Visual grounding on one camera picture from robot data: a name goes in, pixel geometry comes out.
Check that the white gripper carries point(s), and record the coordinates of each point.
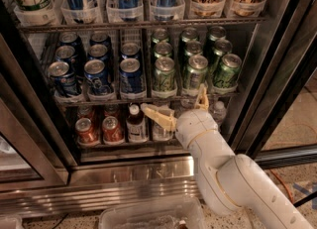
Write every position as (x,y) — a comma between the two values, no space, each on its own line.
(194,124)

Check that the green can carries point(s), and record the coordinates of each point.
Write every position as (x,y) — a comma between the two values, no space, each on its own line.
(160,35)
(227,71)
(164,74)
(220,48)
(215,33)
(189,34)
(162,49)
(193,48)
(195,72)

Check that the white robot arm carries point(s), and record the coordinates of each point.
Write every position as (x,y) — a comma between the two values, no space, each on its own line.
(226,181)

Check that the red can right front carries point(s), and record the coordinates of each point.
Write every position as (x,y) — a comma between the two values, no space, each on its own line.
(112,131)

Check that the red can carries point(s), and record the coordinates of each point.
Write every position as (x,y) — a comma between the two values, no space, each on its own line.
(112,131)
(85,130)

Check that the fridge glass door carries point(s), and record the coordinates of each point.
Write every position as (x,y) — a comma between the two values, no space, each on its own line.
(281,58)

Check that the red can left front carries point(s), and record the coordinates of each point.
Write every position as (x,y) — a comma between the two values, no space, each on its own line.
(85,130)

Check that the stainless steel fridge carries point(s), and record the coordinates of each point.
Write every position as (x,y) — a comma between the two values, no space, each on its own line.
(71,179)

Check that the blue can left front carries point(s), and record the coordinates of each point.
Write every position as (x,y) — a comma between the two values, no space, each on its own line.
(64,79)

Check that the blue can left middle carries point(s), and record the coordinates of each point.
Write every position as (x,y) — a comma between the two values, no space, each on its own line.
(67,54)

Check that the blue can left back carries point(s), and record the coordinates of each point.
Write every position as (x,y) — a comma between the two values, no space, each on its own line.
(71,39)

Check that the clear water bottle left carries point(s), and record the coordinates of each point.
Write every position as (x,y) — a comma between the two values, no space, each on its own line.
(161,134)

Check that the clear water bottle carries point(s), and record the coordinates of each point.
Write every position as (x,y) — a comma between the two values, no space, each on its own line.
(218,112)
(161,134)

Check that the clear water bottle right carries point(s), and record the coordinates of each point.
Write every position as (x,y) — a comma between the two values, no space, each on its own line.
(218,112)

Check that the brown drink bottle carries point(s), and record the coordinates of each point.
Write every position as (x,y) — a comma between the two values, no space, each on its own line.
(136,125)

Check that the clear plastic bin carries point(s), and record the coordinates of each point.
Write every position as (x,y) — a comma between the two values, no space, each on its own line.
(162,213)

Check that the black stand leg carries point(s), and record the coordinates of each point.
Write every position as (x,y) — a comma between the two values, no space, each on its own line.
(305,199)

